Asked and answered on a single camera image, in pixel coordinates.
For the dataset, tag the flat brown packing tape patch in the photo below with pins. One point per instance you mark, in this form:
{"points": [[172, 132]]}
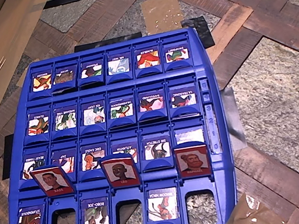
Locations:
{"points": [[161, 13]]}

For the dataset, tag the white card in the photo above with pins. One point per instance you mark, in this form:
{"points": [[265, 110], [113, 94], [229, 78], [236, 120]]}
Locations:
{"points": [[118, 66]]}

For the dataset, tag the crumpled brown packing tape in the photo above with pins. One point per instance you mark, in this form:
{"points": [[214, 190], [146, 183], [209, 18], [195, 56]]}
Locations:
{"points": [[249, 218]]}

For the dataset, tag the blue Guess Who game board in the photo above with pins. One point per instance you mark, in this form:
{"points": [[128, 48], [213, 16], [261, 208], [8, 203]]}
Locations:
{"points": [[225, 179]]}

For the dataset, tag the glossy dark tape strip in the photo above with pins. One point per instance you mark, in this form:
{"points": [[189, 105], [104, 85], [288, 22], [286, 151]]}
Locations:
{"points": [[234, 115]]}

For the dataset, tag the orange-white card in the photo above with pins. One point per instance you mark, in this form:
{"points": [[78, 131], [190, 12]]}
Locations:
{"points": [[148, 59]]}

